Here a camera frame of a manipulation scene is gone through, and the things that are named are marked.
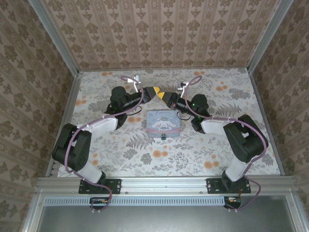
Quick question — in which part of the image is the blue cartoon tin box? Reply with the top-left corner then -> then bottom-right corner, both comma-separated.
146,110 -> 181,140

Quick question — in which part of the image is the floral patterned tablecloth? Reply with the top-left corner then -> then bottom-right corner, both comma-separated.
52,69 -> 282,177

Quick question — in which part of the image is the small electronics board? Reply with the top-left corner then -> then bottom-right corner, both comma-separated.
90,197 -> 109,210
224,196 -> 242,209

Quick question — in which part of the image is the grey metal sheet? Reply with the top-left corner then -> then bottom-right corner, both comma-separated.
36,205 -> 299,232

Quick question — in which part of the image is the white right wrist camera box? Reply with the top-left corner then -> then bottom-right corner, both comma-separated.
177,81 -> 189,97

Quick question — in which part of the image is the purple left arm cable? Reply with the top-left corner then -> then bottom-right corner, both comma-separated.
64,75 -> 148,213

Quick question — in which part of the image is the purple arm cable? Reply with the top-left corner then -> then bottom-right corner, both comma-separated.
184,75 -> 269,213
64,75 -> 148,213

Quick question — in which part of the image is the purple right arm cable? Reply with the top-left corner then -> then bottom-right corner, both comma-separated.
184,75 -> 269,213

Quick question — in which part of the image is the aluminium side rail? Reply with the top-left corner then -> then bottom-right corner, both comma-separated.
47,72 -> 83,177
248,70 -> 285,175

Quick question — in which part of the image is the aluminium mounting rail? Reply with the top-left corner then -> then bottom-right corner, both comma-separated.
36,176 -> 297,196

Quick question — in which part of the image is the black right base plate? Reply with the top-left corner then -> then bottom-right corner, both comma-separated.
207,178 -> 252,194

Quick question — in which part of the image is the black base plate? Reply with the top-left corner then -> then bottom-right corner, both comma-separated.
79,178 -> 122,194
207,178 -> 252,194

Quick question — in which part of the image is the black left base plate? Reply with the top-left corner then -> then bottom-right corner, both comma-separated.
79,178 -> 122,194

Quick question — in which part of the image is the aluminium frame post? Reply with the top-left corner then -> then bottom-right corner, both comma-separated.
247,0 -> 294,73
28,0 -> 80,75

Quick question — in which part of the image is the grey slotted cable duct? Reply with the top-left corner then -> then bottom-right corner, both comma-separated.
44,196 -> 242,206

